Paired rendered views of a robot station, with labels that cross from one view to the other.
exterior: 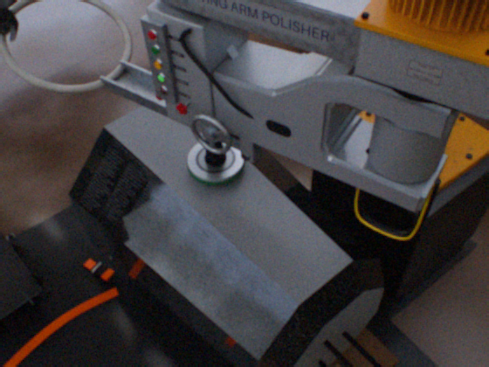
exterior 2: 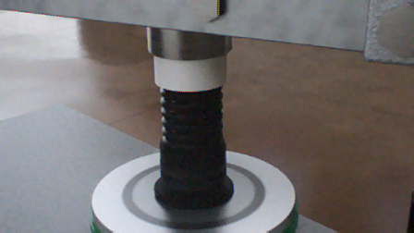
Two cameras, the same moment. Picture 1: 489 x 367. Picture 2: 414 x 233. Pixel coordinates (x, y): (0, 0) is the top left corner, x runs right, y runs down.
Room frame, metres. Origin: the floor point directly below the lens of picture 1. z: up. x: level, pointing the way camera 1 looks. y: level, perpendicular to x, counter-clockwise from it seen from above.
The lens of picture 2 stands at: (0.86, 0.14, 1.19)
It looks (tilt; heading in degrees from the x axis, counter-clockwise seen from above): 21 degrees down; 350
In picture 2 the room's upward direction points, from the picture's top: 1 degrees counter-clockwise
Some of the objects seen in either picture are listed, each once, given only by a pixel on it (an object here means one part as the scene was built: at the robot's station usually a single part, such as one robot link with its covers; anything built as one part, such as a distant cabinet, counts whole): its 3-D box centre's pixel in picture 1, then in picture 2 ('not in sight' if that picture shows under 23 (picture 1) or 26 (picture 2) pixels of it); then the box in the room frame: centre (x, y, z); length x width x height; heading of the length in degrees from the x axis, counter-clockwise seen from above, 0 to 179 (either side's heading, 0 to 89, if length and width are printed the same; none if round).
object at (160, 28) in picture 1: (161, 61); not in sight; (1.30, 0.19, 1.41); 0.08 x 0.03 x 0.28; 53
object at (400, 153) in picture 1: (409, 133); not in sight; (0.95, -0.46, 1.39); 0.19 x 0.19 x 0.20
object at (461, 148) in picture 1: (416, 137); not in sight; (1.53, -0.77, 0.76); 0.49 x 0.49 x 0.05; 34
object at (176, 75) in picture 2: not in sight; (190, 63); (1.35, 0.07, 1.06); 0.07 x 0.07 x 0.04
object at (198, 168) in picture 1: (216, 159); (193, 195); (1.35, 0.07, 0.92); 0.21 x 0.21 x 0.01
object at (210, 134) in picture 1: (216, 128); not in sight; (1.18, 0.04, 1.24); 0.15 x 0.10 x 0.15; 53
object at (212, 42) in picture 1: (225, 70); not in sight; (1.30, 0.00, 1.36); 0.36 x 0.22 x 0.45; 53
